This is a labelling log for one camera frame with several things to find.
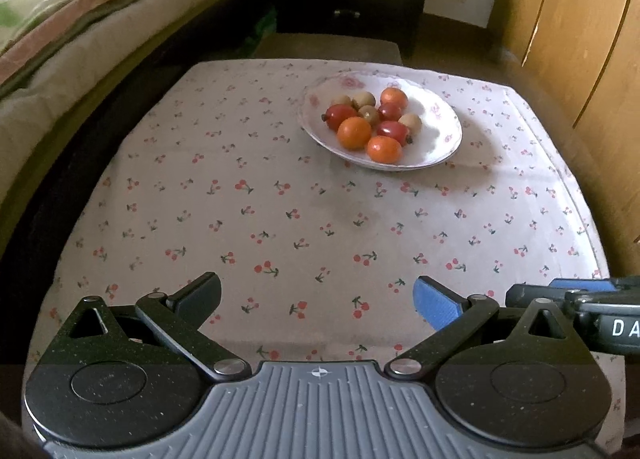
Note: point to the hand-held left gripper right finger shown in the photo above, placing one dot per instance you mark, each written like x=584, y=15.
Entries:
x=435, y=304

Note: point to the white floral bowl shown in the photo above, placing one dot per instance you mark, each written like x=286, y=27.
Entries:
x=435, y=139

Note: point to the orange tangerine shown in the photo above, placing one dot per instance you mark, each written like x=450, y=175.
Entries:
x=354, y=133
x=384, y=149
x=393, y=97

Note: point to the tan longan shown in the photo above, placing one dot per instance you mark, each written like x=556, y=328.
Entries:
x=410, y=123
x=341, y=100
x=369, y=113
x=363, y=99

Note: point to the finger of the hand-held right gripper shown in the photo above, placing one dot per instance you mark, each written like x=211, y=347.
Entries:
x=585, y=285
x=530, y=291

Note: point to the light wooden wardrobe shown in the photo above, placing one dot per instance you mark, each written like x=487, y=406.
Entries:
x=580, y=39

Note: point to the brown stool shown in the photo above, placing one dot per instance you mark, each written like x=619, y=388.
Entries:
x=325, y=49

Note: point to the cherry print tablecloth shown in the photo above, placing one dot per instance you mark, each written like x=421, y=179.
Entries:
x=300, y=219

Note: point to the small red tomato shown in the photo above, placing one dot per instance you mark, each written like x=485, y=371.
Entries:
x=389, y=111

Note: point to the green bag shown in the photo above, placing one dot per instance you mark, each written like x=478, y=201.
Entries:
x=266, y=24

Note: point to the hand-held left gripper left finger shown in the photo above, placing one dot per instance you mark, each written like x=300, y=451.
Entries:
x=197, y=299

